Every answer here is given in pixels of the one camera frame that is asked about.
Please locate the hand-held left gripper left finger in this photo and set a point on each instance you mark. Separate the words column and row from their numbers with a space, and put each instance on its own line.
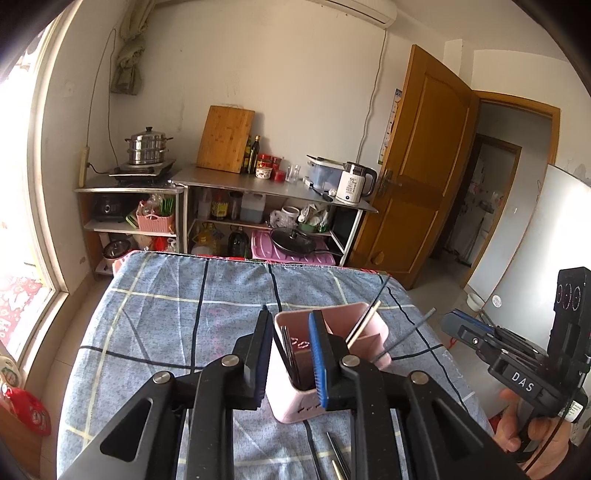
column 261, row 350

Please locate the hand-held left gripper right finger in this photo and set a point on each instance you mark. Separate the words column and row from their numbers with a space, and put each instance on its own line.
column 318, row 360

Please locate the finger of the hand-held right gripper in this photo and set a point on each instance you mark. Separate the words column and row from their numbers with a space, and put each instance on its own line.
column 471, row 321
column 464, row 334

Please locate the black chopstick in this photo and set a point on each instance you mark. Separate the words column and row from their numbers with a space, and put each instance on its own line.
column 286, row 350
column 292, row 355
column 296, row 357
column 383, row 290

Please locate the pink plastic utensil basket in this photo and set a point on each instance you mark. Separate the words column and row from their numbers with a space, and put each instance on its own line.
column 288, row 401

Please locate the wooden chopstick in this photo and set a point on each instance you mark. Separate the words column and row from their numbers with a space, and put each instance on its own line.
column 338, row 473
column 362, row 325

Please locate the metal chopstick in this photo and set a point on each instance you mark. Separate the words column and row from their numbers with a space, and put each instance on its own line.
column 334, row 445
column 406, row 333

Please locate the person's right hand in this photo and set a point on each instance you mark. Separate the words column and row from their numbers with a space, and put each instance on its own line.
column 549, row 443

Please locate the white floor bowl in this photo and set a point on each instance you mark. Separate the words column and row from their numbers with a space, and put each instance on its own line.
column 475, row 301

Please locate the pink dish rack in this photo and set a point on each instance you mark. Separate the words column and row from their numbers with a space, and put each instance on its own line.
column 263, row 249

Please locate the blue checked tablecloth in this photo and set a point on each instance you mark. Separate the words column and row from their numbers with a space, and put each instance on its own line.
column 161, row 314

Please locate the white refrigerator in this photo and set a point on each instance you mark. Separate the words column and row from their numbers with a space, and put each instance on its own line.
column 531, row 230

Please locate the black bottle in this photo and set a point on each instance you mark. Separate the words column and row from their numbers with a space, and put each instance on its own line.
column 238, row 244

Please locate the black pan with glass lid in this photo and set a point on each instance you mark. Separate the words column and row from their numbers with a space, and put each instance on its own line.
column 300, row 240

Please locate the yellow cooking oil bottle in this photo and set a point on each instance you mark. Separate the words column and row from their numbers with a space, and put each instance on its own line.
column 206, row 237

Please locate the white mug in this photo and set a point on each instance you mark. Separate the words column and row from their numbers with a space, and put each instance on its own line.
column 291, row 216

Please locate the white plastic jug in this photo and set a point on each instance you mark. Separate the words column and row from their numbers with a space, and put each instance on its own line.
column 253, row 208

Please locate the soy sauce bottle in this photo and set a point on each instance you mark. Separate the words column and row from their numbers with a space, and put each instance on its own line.
column 219, row 208

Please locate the pink shelf basket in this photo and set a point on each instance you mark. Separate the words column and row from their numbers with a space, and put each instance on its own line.
column 154, row 224

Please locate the wooden door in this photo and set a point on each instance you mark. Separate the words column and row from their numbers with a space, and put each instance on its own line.
column 415, row 161

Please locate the metal kitchen shelf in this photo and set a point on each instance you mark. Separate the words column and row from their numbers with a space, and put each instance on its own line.
column 231, row 181

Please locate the small rice cooker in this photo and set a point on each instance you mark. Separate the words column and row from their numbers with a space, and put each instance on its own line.
column 116, row 251

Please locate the white electric kettle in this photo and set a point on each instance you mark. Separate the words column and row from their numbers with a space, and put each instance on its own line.
column 351, row 184

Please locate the drinking glass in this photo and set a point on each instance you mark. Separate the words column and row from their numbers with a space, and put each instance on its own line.
column 293, row 174

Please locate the red lidded jar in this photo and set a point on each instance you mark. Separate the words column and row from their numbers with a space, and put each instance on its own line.
column 264, row 168

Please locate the clear water container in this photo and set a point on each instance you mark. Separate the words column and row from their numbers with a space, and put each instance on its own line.
column 323, row 173

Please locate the dark oil bottle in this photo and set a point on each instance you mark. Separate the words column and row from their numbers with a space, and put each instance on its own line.
column 255, row 157

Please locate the wooden cutting board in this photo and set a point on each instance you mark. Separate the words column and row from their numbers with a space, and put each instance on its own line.
column 226, row 138

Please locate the black cooktop stove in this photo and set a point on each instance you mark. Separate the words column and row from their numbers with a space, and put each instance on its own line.
column 143, row 170

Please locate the metal stove shelf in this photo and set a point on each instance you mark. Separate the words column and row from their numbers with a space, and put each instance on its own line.
column 101, row 183

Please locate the steel steamer pot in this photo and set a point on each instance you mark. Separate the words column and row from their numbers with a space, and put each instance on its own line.
column 147, row 147

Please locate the red plastic bag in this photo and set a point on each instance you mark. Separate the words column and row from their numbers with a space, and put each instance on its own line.
column 27, row 408

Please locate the red patterned carpet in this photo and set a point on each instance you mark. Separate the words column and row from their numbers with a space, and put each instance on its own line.
column 18, row 300

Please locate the white power strip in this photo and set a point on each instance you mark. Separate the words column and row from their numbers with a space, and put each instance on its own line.
column 83, row 166

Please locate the grey hanging cloth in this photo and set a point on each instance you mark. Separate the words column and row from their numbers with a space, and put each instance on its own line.
column 129, row 60

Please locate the white air conditioner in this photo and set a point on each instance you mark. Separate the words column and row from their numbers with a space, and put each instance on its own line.
column 369, row 9

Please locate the wall calendar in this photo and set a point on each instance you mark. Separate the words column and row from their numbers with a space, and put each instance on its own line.
column 390, row 124

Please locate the wooden door frame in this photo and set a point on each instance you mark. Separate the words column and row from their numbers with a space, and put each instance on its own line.
column 517, row 99

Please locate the white window frame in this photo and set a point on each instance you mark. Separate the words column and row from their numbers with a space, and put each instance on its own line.
column 44, row 207

